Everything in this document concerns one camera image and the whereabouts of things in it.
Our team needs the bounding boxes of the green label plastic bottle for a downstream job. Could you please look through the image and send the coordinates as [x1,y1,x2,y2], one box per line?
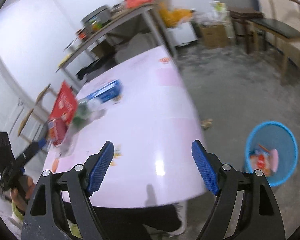
[58,98,106,158]

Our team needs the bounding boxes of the small red box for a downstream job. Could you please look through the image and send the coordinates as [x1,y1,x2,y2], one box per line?
[48,118,67,146]

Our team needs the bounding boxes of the red snack bag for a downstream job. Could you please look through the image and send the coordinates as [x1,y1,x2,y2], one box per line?
[49,81,78,126]

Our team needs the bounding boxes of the blue white carton box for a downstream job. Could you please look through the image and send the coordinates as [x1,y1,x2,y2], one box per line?
[85,80,123,103]

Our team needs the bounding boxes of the blue mesh trash basket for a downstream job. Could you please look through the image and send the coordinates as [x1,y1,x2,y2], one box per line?
[243,121,298,187]

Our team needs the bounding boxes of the person's left hand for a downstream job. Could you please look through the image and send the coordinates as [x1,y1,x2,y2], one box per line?
[10,176,36,213]

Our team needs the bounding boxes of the white sneaker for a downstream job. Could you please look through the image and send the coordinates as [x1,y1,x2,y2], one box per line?
[168,201,187,237]

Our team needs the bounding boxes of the wooden chair by door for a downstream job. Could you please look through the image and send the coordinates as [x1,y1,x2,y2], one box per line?
[17,83,57,144]

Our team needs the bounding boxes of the pink patterned tablecloth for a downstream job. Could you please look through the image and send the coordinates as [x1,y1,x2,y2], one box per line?
[44,46,206,208]

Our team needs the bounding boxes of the black clothing under table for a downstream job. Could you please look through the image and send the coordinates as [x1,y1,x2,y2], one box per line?
[76,59,105,80]

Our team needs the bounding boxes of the cardboard box on floor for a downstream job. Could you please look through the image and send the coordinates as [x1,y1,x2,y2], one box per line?
[200,24,229,49]

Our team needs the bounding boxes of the white cabinet box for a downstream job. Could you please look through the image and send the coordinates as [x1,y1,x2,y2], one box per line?
[166,22,198,47]

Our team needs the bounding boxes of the grey rice cooker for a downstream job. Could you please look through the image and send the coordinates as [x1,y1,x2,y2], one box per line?
[81,5,111,33]

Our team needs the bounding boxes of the yellow plastic bag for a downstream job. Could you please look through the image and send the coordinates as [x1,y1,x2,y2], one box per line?
[158,2,192,28]

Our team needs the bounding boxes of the dark wooden stool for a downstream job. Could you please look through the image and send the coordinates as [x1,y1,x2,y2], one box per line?
[228,7,264,54]

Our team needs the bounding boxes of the long wooden side table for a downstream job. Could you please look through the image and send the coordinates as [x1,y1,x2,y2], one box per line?
[56,2,178,83]

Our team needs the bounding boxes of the wooden chair black seat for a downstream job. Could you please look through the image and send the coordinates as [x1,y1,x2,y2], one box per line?
[249,0,300,83]

